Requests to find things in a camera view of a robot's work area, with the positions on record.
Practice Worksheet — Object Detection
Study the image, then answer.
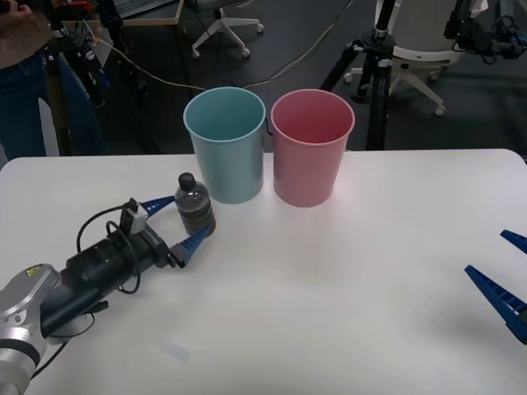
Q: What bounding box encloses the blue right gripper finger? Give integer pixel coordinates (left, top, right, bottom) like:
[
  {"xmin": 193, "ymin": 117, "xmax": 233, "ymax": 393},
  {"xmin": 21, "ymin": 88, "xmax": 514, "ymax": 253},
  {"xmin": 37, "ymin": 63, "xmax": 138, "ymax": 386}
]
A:
[
  {"xmin": 499, "ymin": 229, "xmax": 527, "ymax": 253},
  {"xmin": 464, "ymin": 264, "xmax": 527, "ymax": 345}
]

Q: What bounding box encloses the yellow floor cable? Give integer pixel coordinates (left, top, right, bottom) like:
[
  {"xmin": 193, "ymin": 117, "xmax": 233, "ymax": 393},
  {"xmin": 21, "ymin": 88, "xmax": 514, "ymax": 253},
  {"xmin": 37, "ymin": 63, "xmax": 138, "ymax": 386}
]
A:
[{"xmin": 82, "ymin": 0, "xmax": 355, "ymax": 91}]

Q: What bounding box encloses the pink plastic bin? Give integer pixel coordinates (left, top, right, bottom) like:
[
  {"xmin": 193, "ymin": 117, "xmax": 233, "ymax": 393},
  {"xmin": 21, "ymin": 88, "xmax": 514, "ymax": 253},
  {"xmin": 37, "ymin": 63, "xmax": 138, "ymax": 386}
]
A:
[{"xmin": 270, "ymin": 89, "xmax": 357, "ymax": 208}]

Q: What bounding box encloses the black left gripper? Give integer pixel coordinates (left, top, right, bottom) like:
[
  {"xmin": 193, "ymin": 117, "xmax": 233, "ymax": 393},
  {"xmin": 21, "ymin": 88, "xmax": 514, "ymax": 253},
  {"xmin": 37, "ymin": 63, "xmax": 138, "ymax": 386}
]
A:
[{"xmin": 138, "ymin": 194, "xmax": 218, "ymax": 271}]

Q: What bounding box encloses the wooden-edged desk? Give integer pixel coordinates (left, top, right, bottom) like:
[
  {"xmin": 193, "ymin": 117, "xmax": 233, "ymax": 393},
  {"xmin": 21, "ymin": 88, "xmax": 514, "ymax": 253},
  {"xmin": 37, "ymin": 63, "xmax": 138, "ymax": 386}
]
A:
[{"xmin": 82, "ymin": 0, "xmax": 185, "ymax": 28}]

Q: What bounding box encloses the black tripod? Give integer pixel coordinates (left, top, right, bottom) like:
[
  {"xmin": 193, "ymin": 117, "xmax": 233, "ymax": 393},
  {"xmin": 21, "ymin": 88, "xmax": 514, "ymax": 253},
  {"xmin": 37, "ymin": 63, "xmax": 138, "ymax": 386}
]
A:
[{"xmin": 319, "ymin": 0, "xmax": 399, "ymax": 151}]

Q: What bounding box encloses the person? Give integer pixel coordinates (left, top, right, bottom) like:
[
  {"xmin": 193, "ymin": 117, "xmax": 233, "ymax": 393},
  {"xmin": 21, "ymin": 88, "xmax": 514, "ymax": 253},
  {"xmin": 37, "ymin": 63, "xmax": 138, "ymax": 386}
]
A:
[{"xmin": 0, "ymin": 0, "xmax": 104, "ymax": 161}]

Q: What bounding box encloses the pale blue plastic bin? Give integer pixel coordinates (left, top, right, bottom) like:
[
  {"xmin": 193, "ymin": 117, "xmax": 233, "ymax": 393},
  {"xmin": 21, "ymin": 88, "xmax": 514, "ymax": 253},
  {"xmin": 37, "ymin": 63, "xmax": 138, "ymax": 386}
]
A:
[{"xmin": 183, "ymin": 86, "xmax": 267, "ymax": 206}]

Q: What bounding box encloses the black camera stand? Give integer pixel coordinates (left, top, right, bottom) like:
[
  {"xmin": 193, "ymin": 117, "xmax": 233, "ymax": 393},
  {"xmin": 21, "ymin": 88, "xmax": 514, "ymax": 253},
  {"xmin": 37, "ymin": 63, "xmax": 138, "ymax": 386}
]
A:
[{"xmin": 43, "ymin": 0, "xmax": 149, "ymax": 157}]

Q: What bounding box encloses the clear bottle with black cap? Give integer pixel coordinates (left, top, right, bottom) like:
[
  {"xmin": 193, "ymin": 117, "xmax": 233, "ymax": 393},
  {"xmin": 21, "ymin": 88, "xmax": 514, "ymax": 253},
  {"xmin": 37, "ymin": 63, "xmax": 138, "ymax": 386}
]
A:
[{"xmin": 175, "ymin": 171, "xmax": 217, "ymax": 239}]

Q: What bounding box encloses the white office chair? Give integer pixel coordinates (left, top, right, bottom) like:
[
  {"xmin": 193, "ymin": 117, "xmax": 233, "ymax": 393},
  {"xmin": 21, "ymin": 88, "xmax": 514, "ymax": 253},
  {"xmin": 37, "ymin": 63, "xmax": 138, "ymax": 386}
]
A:
[
  {"xmin": 343, "ymin": 39, "xmax": 462, "ymax": 117},
  {"xmin": 191, "ymin": 0, "xmax": 264, "ymax": 59}
]

